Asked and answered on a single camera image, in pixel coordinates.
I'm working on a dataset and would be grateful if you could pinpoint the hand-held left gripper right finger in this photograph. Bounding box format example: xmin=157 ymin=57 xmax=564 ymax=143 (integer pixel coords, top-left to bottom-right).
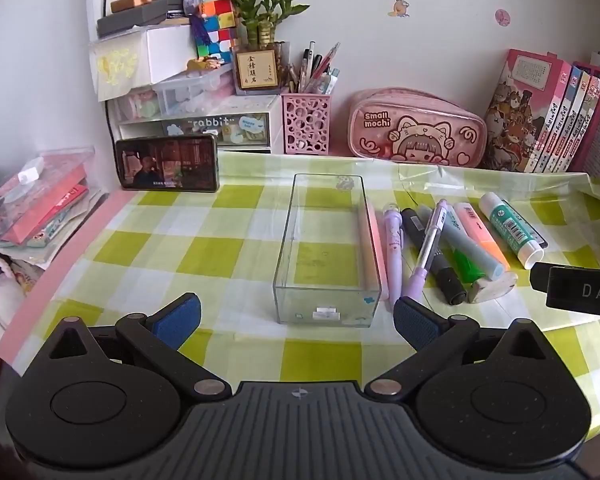
xmin=364 ymin=296 xmax=561 ymax=404

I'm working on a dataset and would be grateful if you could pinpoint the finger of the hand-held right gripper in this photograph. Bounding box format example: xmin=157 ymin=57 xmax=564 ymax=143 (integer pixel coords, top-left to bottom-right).
xmin=529 ymin=261 xmax=600 ymax=318

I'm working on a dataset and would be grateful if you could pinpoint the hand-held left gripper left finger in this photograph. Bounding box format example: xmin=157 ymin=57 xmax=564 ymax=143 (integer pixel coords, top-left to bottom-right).
xmin=27 ymin=293 xmax=232 ymax=404

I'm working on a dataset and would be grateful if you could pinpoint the purple clear mechanical pencil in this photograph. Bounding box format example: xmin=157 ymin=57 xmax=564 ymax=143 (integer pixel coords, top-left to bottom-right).
xmin=402 ymin=199 xmax=453 ymax=301

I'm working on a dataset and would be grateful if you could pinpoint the black marker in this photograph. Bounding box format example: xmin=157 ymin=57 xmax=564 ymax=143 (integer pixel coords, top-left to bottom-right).
xmin=401 ymin=207 xmax=468 ymax=306

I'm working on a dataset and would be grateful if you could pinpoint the purple cartoon print pen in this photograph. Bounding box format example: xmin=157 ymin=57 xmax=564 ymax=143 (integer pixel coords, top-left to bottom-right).
xmin=382 ymin=203 xmax=406 ymax=303

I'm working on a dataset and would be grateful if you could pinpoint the pink highlighter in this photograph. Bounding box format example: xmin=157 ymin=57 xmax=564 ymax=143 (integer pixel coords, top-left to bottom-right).
xmin=361 ymin=208 xmax=390 ymax=302

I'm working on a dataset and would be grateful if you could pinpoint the green cap highlighter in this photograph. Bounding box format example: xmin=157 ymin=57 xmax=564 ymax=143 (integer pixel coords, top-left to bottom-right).
xmin=439 ymin=207 xmax=487 ymax=285

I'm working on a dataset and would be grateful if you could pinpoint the white eraser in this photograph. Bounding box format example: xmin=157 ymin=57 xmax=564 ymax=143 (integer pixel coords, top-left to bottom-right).
xmin=469 ymin=271 xmax=518 ymax=305

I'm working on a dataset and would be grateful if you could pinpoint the white green glue stick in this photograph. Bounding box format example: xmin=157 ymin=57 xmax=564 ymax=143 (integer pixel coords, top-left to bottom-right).
xmin=479 ymin=192 xmax=542 ymax=267

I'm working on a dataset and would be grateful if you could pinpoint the clear plastic organiser box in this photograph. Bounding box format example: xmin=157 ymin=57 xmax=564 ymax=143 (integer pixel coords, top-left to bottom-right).
xmin=272 ymin=172 xmax=383 ymax=328

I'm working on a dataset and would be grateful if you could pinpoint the orange highlighter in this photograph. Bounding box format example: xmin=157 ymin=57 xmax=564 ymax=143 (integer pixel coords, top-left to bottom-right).
xmin=453 ymin=202 xmax=512 ymax=275

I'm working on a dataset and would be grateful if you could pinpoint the green checked tablecloth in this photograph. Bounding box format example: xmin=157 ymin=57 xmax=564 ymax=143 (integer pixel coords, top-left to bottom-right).
xmin=30 ymin=150 xmax=600 ymax=411

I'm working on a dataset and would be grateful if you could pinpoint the black smartphone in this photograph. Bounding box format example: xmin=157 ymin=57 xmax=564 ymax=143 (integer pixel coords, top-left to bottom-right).
xmin=114 ymin=133 xmax=221 ymax=192

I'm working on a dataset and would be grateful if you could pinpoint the clear storage case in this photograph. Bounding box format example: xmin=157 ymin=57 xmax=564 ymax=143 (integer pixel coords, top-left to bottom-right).
xmin=0 ymin=146 xmax=97 ymax=251

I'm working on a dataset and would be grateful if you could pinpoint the pink cartoon pencil case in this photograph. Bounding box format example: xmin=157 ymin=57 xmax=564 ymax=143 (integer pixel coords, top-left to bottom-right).
xmin=348 ymin=88 xmax=487 ymax=168

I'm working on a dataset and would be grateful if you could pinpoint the cartoon printed book slipcase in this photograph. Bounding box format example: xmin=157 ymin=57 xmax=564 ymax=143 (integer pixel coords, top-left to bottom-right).
xmin=481 ymin=49 xmax=600 ymax=173

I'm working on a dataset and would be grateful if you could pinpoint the white charger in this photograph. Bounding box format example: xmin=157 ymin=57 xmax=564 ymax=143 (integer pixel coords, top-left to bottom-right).
xmin=19 ymin=157 xmax=46 ymax=185

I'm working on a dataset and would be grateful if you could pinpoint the white drawer organiser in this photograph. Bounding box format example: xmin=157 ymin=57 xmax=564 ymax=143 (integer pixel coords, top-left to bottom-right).
xmin=107 ymin=94 xmax=284 ymax=155

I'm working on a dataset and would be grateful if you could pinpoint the pink perforated pen holder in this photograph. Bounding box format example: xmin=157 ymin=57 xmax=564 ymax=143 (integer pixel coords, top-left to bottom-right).
xmin=281 ymin=93 xmax=332 ymax=156

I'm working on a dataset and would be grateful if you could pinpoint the clear small drawer box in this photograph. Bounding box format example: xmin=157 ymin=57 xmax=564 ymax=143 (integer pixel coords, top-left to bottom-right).
xmin=152 ymin=62 xmax=238 ymax=113

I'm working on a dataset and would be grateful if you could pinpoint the small golden figurine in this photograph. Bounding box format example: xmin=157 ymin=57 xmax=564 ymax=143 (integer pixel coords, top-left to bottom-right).
xmin=186 ymin=55 xmax=232 ymax=77

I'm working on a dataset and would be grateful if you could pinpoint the yellow print plastic sheet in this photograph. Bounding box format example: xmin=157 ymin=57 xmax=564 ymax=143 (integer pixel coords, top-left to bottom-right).
xmin=89 ymin=39 xmax=148 ymax=102

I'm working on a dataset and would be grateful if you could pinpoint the white box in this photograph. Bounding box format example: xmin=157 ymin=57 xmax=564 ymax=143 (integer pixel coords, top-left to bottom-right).
xmin=89 ymin=25 xmax=201 ymax=101

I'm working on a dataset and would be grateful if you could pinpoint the lucky bamboo in glass vase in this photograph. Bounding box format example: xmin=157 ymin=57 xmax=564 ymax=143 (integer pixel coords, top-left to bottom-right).
xmin=221 ymin=0 xmax=311 ymax=97

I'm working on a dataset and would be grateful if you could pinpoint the bunch of pens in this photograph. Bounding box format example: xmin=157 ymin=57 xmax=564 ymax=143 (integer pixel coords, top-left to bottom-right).
xmin=287 ymin=41 xmax=342 ymax=96

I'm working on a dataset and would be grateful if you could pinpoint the colourful puzzle cube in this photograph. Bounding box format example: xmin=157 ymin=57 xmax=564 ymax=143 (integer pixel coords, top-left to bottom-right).
xmin=196 ymin=0 xmax=241 ymax=63

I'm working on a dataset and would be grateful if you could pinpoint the dark grey box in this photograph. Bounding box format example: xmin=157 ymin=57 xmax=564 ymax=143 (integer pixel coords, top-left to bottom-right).
xmin=96 ymin=0 xmax=170 ymax=38

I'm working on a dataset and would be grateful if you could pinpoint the brown wooden block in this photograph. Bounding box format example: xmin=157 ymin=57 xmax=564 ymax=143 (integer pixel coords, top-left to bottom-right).
xmin=111 ymin=0 xmax=156 ymax=13

